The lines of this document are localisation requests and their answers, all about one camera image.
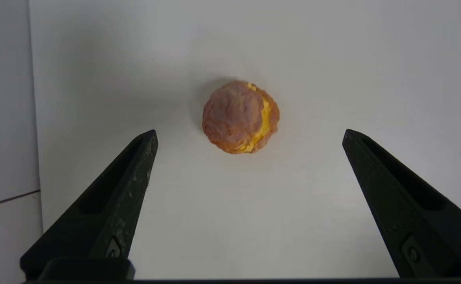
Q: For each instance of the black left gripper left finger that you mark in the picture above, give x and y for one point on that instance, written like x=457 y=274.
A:
x=112 y=213

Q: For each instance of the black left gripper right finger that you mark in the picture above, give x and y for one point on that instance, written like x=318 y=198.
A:
x=411 y=221

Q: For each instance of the brown cream puff toy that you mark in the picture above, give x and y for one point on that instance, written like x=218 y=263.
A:
x=234 y=118

